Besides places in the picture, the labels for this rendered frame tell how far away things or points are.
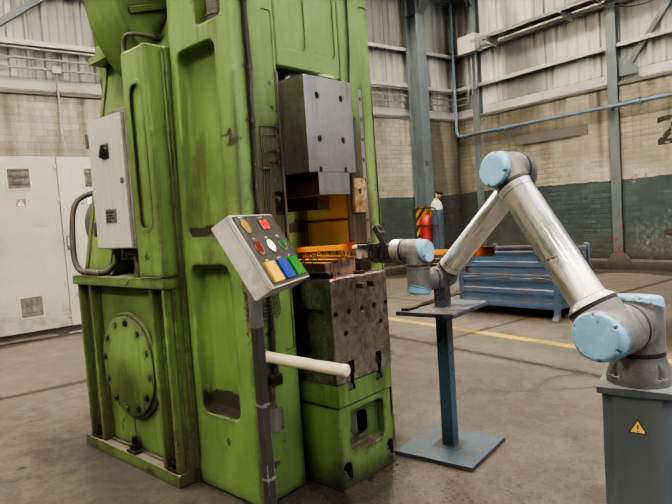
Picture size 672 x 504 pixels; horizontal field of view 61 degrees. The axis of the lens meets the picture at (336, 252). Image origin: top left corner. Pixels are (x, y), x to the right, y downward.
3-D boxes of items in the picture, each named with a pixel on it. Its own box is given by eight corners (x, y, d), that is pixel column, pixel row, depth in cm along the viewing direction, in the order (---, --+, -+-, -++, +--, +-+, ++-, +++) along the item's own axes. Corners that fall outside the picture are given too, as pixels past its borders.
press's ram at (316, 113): (368, 172, 262) (362, 85, 259) (309, 171, 233) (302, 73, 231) (304, 181, 290) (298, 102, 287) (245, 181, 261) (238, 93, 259)
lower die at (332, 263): (355, 273, 254) (354, 254, 254) (325, 278, 240) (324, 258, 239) (291, 271, 283) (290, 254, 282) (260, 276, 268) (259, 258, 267)
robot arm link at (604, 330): (661, 340, 162) (524, 140, 190) (633, 352, 151) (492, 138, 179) (617, 361, 172) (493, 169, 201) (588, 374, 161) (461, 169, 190)
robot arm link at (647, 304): (675, 347, 175) (673, 291, 174) (651, 359, 164) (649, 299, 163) (625, 341, 187) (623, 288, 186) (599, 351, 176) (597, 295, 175)
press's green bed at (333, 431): (397, 462, 267) (390, 364, 264) (345, 494, 239) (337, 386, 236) (313, 437, 304) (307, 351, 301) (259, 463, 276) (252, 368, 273)
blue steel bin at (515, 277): (594, 308, 608) (592, 242, 604) (559, 321, 554) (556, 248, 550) (496, 301, 696) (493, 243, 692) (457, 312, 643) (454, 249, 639)
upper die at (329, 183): (350, 193, 252) (349, 172, 252) (319, 194, 237) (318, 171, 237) (286, 200, 280) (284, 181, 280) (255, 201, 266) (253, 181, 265)
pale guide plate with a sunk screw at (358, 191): (367, 212, 280) (365, 177, 279) (355, 212, 273) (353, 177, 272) (364, 212, 281) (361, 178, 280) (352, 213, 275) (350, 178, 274)
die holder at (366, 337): (391, 364, 264) (385, 269, 261) (337, 386, 236) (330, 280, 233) (307, 351, 301) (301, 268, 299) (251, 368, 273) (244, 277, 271)
